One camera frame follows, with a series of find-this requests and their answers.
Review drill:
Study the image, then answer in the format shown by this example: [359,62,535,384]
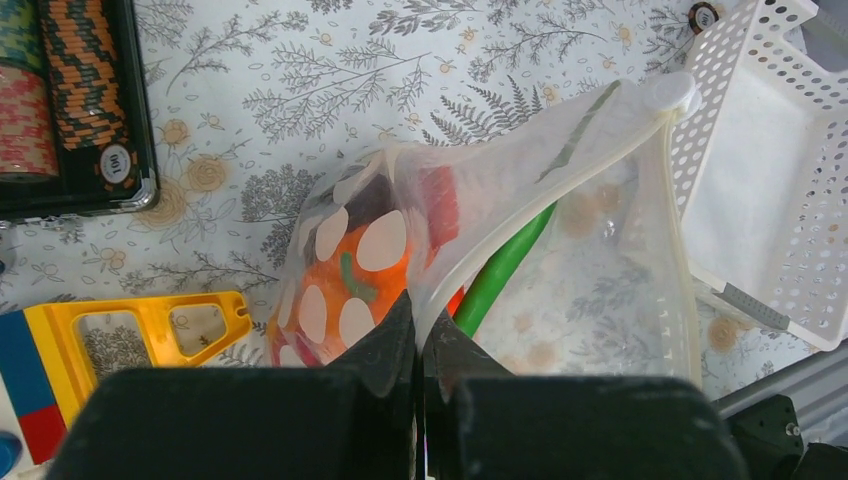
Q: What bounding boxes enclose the red toy chili pepper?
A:
[418,165,459,250]

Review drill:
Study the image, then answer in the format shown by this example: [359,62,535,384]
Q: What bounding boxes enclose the black poker chip case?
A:
[1,1,160,225]

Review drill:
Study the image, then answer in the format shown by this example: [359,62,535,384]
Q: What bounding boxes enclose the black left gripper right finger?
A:
[422,316,748,479]

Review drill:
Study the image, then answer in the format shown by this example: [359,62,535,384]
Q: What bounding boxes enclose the orange toy pumpkin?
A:
[268,211,413,367]

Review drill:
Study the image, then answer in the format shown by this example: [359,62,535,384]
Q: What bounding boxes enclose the orange yellow toy block car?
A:
[1,291,251,477]

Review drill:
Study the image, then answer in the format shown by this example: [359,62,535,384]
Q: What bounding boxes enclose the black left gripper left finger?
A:
[47,294,419,479]

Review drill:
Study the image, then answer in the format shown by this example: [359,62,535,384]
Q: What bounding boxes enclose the white plastic food basket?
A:
[671,1,847,351]

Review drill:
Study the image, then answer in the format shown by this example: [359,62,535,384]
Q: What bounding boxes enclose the floral patterned table mat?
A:
[0,0,819,402]

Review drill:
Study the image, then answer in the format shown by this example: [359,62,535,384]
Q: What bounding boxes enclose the green toy bean pod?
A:
[454,203,556,338]

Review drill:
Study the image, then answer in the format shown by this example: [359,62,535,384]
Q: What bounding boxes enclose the clear dotted zip top bag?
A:
[276,72,701,383]

